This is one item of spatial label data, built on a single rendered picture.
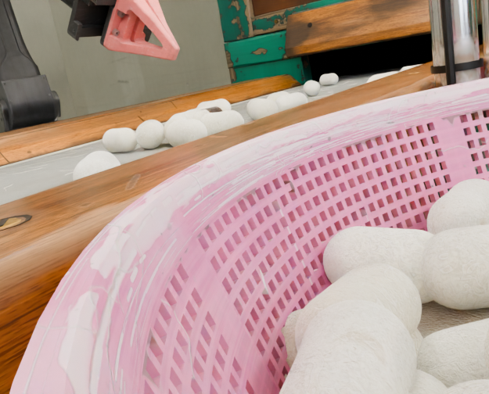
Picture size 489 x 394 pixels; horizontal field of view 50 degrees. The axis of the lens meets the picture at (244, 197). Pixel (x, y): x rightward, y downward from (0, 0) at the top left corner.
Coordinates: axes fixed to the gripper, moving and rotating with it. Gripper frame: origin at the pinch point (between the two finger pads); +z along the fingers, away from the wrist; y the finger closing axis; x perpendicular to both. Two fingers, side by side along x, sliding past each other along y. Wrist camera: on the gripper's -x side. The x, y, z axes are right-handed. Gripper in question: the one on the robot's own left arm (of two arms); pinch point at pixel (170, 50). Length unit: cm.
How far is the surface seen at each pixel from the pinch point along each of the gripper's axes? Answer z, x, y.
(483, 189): 30.7, -15.5, -26.5
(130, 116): -2.8, 10.3, 0.9
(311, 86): 9.7, 0.4, 16.2
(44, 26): -167, 96, 133
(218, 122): 14.5, -3.6, -12.0
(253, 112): 13.4, -2.3, -4.5
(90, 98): -132, 115, 138
